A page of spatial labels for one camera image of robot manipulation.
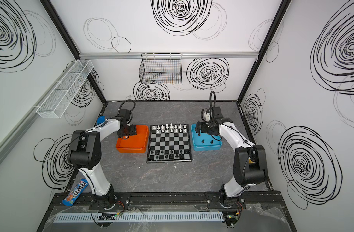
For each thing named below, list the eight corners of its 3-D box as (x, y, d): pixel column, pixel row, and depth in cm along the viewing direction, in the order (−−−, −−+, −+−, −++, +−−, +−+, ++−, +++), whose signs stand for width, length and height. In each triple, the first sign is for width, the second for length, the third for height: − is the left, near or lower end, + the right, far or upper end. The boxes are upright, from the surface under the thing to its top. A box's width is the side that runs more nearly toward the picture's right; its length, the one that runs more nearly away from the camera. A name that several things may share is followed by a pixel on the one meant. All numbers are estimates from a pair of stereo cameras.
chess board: (146, 162, 89) (145, 160, 87) (151, 126, 107) (151, 123, 105) (191, 162, 89) (191, 160, 87) (189, 126, 107) (189, 123, 105)
